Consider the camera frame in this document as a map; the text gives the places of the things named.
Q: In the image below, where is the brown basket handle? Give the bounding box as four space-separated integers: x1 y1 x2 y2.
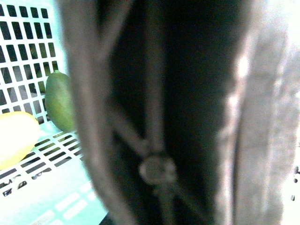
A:
57 0 300 225

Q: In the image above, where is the green avocado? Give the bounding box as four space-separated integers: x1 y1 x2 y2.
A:
45 70 75 133

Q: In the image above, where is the light blue plastic basket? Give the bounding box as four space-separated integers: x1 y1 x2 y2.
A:
0 0 107 225

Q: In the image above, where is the yellow mango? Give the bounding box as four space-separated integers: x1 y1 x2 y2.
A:
0 112 40 170

